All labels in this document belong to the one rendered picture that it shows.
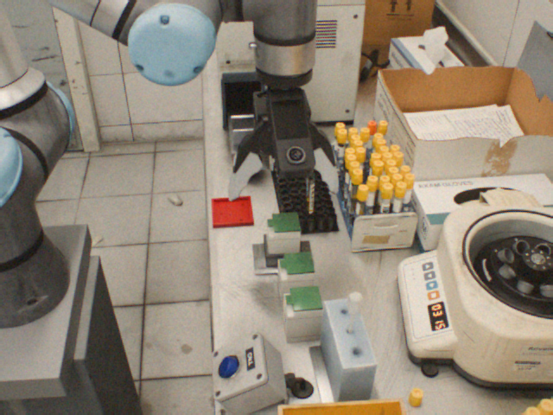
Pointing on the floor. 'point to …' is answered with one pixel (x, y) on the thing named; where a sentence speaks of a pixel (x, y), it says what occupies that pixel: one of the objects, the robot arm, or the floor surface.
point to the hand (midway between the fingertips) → (283, 201)
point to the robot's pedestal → (91, 362)
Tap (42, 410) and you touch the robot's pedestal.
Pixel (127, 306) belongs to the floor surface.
